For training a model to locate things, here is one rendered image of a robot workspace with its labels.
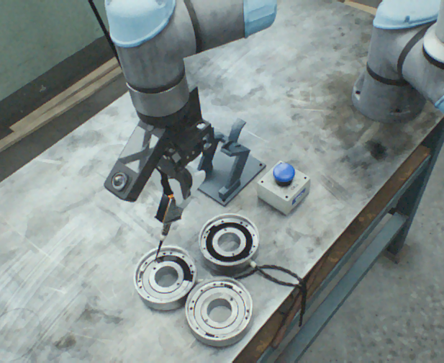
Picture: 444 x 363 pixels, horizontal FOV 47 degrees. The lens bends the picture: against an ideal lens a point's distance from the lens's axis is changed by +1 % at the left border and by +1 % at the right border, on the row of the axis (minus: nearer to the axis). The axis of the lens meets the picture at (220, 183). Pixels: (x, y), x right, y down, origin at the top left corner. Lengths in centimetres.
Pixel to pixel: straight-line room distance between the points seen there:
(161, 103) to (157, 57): 6
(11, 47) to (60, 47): 24
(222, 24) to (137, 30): 10
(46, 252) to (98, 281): 12
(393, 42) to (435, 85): 12
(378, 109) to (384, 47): 14
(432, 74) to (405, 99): 17
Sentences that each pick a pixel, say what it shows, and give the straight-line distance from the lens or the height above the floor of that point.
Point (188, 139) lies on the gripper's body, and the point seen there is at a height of 107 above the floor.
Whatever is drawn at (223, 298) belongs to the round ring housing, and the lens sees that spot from 82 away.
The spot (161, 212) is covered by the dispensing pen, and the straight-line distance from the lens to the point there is 80.
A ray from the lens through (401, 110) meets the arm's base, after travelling 111.
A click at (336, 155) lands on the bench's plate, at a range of 103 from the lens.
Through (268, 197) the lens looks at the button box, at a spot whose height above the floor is 82.
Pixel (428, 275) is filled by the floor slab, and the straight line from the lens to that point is 186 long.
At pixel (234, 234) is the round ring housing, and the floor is 83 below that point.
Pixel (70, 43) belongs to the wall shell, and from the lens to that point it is 258.
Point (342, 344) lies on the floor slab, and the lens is 170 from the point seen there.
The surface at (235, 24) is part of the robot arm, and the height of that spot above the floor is 123.
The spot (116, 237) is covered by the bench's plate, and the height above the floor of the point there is 80.
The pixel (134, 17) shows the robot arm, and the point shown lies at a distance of 56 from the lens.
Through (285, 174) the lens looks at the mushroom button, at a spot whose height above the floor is 87.
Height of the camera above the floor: 157
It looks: 51 degrees down
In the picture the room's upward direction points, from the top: 7 degrees counter-clockwise
